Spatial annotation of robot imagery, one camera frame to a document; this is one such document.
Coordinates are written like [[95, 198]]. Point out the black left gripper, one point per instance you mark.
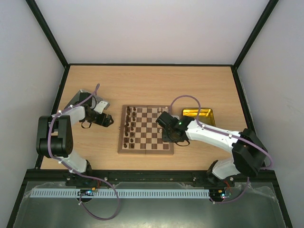
[[107, 121]]

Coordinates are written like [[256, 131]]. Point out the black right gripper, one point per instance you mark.
[[163, 118]]

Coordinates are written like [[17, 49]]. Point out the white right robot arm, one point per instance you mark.
[[247, 151]]

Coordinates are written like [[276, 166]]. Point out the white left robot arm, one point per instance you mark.
[[55, 138]]

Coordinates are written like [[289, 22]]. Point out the wooden chess board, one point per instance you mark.
[[138, 126]]

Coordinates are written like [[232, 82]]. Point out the gold metal tin tray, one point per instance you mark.
[[205, 115]]

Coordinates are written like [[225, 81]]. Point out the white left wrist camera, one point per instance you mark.
[[101, 106]]

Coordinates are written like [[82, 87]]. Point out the slotted white cable duct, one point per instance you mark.
[[121, 193]]

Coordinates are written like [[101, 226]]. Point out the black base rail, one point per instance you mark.
[[193, 178]]

